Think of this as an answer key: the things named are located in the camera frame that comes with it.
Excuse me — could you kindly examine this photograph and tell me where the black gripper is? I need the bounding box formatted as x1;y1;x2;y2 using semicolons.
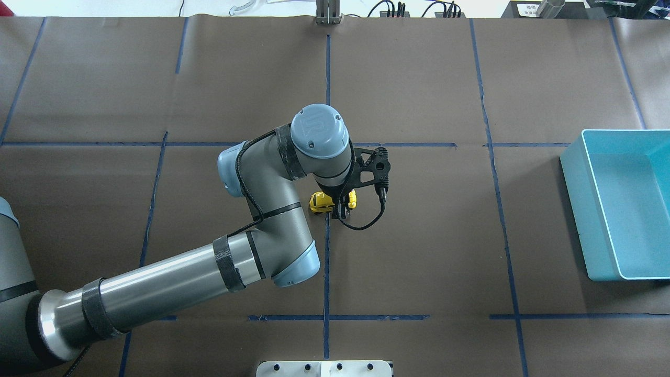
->
316;178;354;219

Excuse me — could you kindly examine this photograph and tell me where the yellow beetle toy car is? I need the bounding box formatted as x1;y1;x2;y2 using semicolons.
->
309;190;357;214

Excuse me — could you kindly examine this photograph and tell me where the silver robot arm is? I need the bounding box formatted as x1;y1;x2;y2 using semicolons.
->
2;103;353;375

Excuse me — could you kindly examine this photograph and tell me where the turquoise plastic bin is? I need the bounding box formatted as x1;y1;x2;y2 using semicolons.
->
560;129;669;281

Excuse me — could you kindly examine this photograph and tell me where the silver metal cup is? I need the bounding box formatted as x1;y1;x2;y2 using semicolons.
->
535;0;566;19

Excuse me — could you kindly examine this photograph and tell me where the black camera cable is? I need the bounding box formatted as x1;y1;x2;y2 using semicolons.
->
340;178;388;231

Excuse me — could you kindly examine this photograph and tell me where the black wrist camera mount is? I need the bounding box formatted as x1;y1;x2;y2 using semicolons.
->
344;147;390;192

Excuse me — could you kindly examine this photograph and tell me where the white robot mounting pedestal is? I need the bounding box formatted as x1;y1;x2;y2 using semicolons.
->
255;360;394;376

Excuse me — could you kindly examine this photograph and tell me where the aluminium frame post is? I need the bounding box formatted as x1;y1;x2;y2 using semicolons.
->
315;0;342;25

